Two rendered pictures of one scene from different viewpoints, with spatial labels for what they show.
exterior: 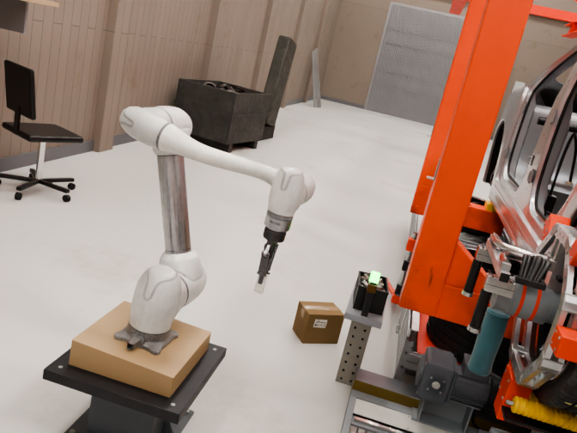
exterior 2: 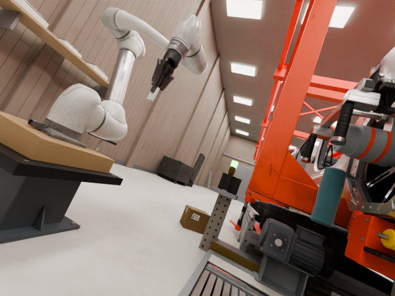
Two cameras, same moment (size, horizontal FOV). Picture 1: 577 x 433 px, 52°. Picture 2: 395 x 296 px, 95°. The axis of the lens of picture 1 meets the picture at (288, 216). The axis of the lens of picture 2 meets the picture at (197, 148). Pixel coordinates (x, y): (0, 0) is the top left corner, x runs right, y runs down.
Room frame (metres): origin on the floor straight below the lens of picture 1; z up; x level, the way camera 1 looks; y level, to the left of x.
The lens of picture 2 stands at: (1.20, -0.34, 0.45)
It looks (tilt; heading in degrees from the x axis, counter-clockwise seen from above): 9 degrees up; 9
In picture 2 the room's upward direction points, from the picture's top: 23 degrees clockwise
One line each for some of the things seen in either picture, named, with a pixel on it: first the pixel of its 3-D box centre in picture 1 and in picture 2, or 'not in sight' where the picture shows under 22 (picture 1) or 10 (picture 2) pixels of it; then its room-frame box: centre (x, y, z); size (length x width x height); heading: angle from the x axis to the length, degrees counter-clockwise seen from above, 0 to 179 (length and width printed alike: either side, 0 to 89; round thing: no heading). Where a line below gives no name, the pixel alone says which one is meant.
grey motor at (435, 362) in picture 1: (463, 397); (298, 262); (2.29, -0.90, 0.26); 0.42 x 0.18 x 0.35; 81
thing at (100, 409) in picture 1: (137, 392); (32, 184); (1.96, 0.41, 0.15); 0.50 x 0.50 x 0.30; 81
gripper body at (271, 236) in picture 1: (272, 240); (169, 64); (1.90, 0.03, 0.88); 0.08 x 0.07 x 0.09; 168
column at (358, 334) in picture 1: (356, 342); (216, 221); (2.67, -0.46, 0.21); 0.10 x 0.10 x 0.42; 81
